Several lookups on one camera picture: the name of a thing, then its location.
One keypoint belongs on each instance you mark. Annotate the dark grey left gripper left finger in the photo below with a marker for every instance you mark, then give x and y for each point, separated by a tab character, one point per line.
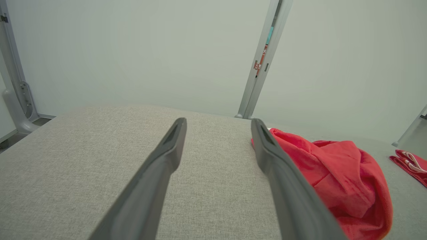
143	193

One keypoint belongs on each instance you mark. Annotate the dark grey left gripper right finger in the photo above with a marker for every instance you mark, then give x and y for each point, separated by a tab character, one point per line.
293	200

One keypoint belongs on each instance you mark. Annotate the red basketball jersey white trim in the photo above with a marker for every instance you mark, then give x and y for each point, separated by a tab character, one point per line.
408	166

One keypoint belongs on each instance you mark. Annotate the red shorts with white stripes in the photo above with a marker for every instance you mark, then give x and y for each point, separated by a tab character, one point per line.
350	183

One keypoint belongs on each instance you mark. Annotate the grey metal partition post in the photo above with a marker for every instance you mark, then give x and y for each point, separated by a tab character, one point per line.
20	110
253	90
409	128

